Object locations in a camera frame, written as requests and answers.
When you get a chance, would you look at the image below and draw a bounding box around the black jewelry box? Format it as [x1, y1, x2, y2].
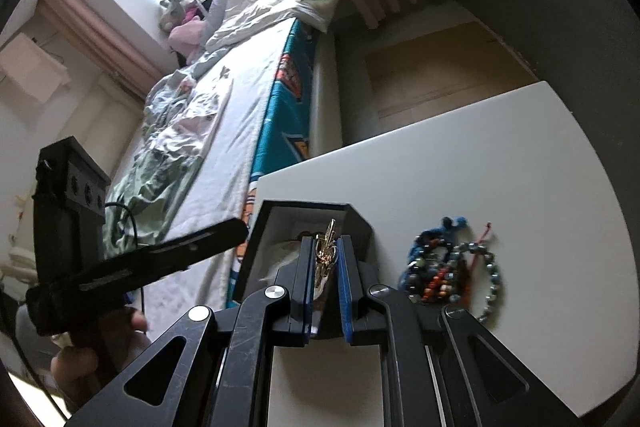
[231, 199, 372, 339]

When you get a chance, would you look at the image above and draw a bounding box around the gold necklace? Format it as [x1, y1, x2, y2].
[313, 218, 342, 303]

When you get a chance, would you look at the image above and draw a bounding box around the grey metallic bead bracelet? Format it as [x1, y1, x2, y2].
[441, 239, 502, 325]

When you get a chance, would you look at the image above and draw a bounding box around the person's left hand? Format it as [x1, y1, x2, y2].
[50, 307, 151, 413]

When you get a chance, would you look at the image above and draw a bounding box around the teal cartoon bed sheet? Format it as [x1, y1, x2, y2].
[224, 18, 319, 308]

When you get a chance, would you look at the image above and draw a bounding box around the bed with white blanket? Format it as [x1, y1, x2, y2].
[102, 18, 346, 338]

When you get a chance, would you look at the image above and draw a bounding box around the green patterned quilt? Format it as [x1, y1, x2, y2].
[103, 67, 232, 258]

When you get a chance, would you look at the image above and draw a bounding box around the flattened cardboard sheet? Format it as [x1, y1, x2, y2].
[366, 22, 536, 128]

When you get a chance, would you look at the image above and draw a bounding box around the left window curtain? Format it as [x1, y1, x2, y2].
[37, 0, 162, 98]

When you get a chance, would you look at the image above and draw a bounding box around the pink plush toy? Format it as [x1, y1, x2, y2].
[168, 8, 205, 58]

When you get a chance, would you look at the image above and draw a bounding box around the black cable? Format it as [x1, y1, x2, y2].
[102, 200, 147, 308]

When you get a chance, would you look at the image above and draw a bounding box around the beige wall box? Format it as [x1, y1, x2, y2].
[0, 32, 70, 104]

